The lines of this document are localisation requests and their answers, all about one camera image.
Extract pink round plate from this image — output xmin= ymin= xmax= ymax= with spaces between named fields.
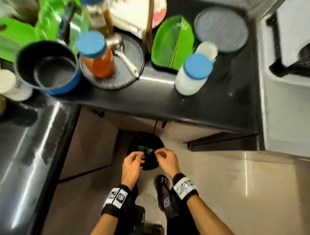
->
xmin=152 ymin=0 xmax=167 ymax=29

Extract brown liquid bottle blue cap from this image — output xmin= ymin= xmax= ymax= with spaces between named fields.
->
xmin=79 ymin=0 xmax=115 ymax=38

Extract person's right hand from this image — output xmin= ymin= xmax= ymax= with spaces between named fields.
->
xmin=154 ymin=148 xmax=181 ymax=180

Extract person's left forearm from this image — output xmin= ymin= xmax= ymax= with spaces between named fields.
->
xmin=91 ymin=213 xmax=119 ymax=235

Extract person's left hand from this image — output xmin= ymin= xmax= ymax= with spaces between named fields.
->
xmin=121 ymin=151 xmax=146 ymax=191

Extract grey round plate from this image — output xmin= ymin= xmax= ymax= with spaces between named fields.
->
xmin=79 ymin=32 xmax=145 ymax=90
xmin=193 ymin=6 xmax=249 ymax=53

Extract person's right forearm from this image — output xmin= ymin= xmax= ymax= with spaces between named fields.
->
xmin=186 ymin=195 xmax=234 ymax=235

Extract green leaf-shaped plate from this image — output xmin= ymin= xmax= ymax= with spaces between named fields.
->
xmin=0 ymin=17 xmax=40 ymax=63
xmin=151 ymin=15 xmax=195 ymax=71

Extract white-lidded jar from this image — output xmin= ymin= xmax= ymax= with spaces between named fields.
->
xmin=0 ymin=69 xmax=33 ymax=102

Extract black trousers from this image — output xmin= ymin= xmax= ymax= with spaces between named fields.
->
xmin=116 ymin=183 xmax=200 ymax=235

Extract blue pot with black inside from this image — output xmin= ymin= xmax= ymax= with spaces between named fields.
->
xmin=14 ymin=40 xmax=82 ymax=96

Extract green plastic bottle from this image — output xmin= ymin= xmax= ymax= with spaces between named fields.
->
xmin=36 ymin=0 xmax=89 ymax=54

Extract white appliance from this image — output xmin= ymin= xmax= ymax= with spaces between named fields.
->
xmin=257 ymin=0 xmax=310 ymax=158

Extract white jar with blue lid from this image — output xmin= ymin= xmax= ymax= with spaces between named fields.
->
xmin=174 ymin=53 xmax=214 ymax=96

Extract orange sauce jar blue lid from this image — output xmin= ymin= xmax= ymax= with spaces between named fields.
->
xmin=75 ymin=31 xmax=116 ymax=79

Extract beige cabinet door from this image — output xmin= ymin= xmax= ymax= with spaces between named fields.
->
xmin=59 ymin=107 xmax=119 ymax=181

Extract white tray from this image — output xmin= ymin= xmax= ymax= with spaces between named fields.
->
xmin=109 ymin=0 xmax=150 ymax=40

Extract wooden cutting board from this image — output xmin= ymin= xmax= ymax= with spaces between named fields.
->
xmin=142 ymin=0 xmax=155 ymax=54

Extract metal spoon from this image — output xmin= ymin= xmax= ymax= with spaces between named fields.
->
xmin=107 ymin=36 xmax=140 ymax=78

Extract black garbage bag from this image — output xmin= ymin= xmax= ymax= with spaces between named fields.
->
xmin=127 ymin=133 xmax=165 ymax=171

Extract black sandal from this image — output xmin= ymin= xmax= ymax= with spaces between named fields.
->
xmin=155 ymin=174 xmax=180 ymax=219

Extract black right wristband with markers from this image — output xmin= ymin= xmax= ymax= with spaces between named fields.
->
xmin=172 ymin=173 xmax=199 ymax=202

